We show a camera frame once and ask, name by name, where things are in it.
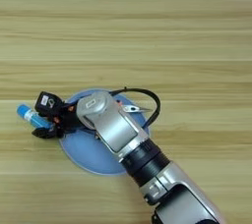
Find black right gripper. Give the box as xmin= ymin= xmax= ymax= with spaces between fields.
xmin=31 ymin=102 xmax=88 ymax=140

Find blue glue stick tube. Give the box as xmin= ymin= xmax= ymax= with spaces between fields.
xmin=17 ymin=103 xmax=53 ymax=131

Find black box with white label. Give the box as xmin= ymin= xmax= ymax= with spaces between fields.
xmin=33 ymin=90 xmax=64 ymax=118

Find round blue plate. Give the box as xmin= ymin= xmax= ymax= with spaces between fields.
xmin=58 ymin=87 xmax=152 ymax=177

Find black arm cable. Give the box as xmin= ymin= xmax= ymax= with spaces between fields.
xmin=108 ymin=86 xmax=162 ymax=130

